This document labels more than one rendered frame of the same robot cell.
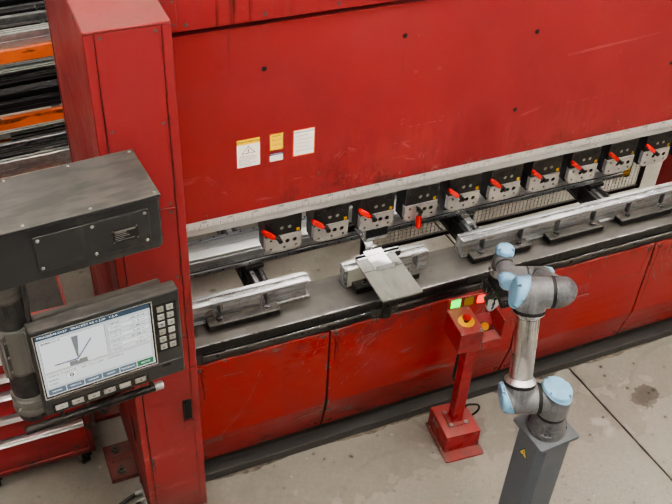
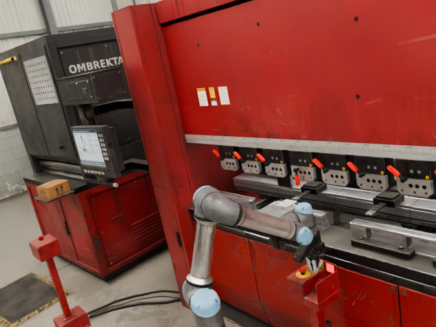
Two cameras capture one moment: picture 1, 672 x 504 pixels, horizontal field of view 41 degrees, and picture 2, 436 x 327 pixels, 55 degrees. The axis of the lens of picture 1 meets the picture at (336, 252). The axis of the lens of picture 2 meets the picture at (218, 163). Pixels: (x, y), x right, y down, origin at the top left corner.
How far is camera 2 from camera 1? 3.47 m
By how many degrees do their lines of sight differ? 71
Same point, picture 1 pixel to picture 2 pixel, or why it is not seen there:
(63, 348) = (80, 140)
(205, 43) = (175, 29)
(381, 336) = (280, 266)
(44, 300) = not seen: hidden behind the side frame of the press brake
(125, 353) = (95, 154)
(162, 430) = (172, 245)
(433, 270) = (323, 235)
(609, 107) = not seen: outside the picture
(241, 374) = not seen: hidden behind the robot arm
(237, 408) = (215, 265)
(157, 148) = (138, 72)
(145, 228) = (89, 89)
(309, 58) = (215, 39)
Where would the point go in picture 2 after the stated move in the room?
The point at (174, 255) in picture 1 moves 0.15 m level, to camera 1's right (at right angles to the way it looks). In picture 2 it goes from (155, 135) to (157, 139)
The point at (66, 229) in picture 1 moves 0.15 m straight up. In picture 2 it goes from (71, 82) to (65, 60)
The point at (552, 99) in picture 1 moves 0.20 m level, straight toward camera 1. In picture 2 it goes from (394, 91) to (347, 101)
